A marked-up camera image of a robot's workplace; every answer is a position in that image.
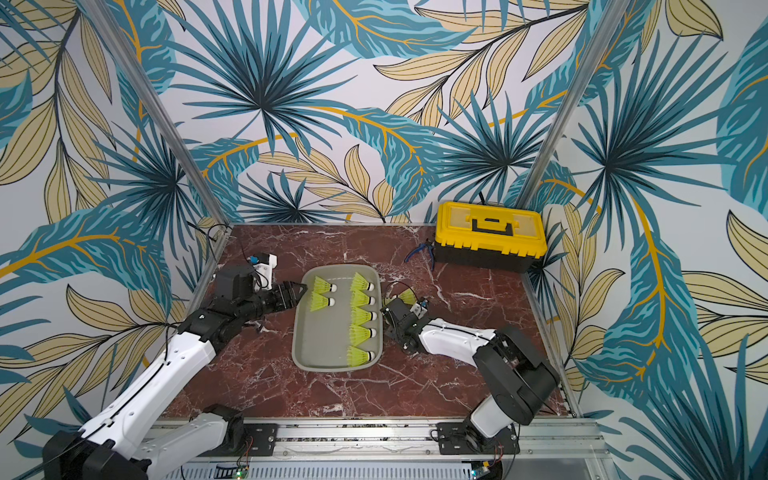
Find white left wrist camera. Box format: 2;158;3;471
248;253;278;292

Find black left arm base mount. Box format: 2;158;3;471
200;404;278;458

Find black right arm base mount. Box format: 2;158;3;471
435;419;520;456

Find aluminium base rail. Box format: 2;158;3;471
145;417;613;479

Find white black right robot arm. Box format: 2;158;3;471
382;299;560;446

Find yellow black toolbox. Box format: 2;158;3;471
433;202;548;273

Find green shuttlecock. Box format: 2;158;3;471
349;325;377;347
310;292;335;312
313;276;338;295
351;307;377;326
397;288;417;305
350;272;375;292
350;290;376;308
346;346;376;368

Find blue handled pliers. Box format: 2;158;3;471
404;240;436;271

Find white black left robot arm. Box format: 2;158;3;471
42;267;308;479

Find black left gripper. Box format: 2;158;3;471
237;279;308;323

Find grey plastic tray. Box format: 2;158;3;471
292;264;384;373

